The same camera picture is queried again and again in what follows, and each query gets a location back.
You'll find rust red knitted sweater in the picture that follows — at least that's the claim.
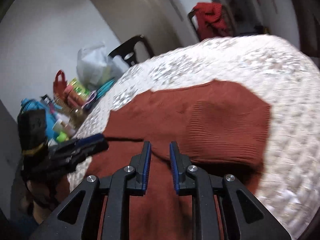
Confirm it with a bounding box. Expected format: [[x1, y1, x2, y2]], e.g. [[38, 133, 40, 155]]
[[85, 80, 272, 239]]

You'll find green frog bottle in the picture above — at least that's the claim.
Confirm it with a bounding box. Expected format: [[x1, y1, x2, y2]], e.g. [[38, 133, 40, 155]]
[[56, 132, 69, 143]]

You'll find glass jar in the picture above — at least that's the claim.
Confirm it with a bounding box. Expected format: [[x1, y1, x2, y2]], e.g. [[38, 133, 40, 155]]
[[70, 108, 87, 129]]

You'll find teal comb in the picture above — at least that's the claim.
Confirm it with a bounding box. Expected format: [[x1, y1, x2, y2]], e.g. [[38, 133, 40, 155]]
[[96, 79, 115, 99]]

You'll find green drink carton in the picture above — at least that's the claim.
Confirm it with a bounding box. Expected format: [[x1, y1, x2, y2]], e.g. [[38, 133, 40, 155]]
[[68, 78, 91, 101]]

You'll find blue bag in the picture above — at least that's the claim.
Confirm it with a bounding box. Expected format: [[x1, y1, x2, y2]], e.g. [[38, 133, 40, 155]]
[[18, 98, 58, 140]]

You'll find red gift bag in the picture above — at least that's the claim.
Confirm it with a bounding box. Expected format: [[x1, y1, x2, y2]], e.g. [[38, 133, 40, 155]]
[[53, 70, 67, 100]]

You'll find white plastic bag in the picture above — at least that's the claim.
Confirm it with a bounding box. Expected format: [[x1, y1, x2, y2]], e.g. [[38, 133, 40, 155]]
[[76, 42, 124, 90]]

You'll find black chair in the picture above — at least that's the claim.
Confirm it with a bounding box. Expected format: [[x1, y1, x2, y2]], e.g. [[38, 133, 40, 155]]
[[108, 35, 155, 67]]

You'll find white quilted bedspread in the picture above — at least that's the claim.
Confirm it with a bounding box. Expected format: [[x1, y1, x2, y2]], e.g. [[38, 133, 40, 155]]
[[76, 35, 319, 239]]

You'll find red garment on chair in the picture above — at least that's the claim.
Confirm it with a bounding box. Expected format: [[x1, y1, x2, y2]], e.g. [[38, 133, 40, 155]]
[[190, 2, 233, 41]]

